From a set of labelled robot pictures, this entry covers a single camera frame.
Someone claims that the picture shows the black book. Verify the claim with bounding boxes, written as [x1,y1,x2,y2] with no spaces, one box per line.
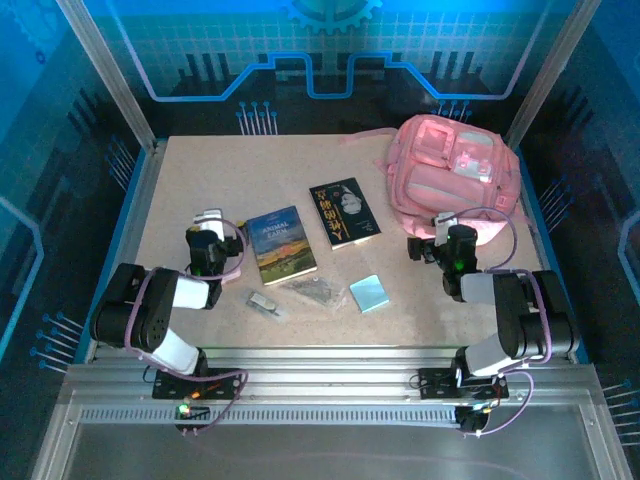
[308,176,382,251]

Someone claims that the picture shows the aluminium front rail beam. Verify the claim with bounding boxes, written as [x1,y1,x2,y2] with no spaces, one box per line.
[59,344,609,409]

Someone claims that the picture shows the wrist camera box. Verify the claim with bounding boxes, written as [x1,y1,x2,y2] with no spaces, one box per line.
[432,212,455,247]
[192,207,227,246]

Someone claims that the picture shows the clear bag with white item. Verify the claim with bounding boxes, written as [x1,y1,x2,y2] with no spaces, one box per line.
[240,288,290,321]

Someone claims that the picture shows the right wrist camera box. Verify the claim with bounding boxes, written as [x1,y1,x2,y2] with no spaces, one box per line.
[432,212,455,247]

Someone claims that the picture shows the Animal Farm book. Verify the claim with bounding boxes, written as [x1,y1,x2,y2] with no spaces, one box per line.
[246,205,319,287]

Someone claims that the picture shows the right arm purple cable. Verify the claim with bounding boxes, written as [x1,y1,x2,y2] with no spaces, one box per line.
[437,205,555,440]

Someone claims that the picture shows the clear bag with dark clips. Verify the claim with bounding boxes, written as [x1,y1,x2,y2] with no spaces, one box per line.
[279,275,349,315]

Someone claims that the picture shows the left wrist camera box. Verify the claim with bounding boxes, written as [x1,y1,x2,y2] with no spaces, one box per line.
[192,207,227,246]

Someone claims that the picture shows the metal lower tray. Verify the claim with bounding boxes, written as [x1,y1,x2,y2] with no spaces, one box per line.
[29,389,634,480]

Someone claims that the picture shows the light blue sticky note pad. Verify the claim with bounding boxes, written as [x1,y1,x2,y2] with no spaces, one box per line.
[348,273,392,315]

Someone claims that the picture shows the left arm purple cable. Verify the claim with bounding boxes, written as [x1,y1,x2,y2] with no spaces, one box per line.
[124,219,250,437]

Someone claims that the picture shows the table side rail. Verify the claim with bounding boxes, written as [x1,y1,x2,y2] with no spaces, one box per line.
[84,139,169,364]
[504,142,590,364]

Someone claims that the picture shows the slotted grey cable duct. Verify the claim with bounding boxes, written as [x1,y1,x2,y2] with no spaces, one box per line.
[79,407,460,427]

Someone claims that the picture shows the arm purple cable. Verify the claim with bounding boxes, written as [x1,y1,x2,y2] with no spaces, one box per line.
[437,205,555,440]
[124,219,250,437]

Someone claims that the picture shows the aluminium frame post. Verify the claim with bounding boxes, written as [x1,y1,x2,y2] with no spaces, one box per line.
[53,0,160,152]
[503,0,602,151]

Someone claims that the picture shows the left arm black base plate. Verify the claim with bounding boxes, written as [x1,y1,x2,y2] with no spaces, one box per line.
[152,367,241,400]

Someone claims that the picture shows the pink backpack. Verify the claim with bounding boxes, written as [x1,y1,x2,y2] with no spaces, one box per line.
[339,113,534,241]

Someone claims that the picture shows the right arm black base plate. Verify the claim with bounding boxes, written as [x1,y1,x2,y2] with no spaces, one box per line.
[418,367,509,400]

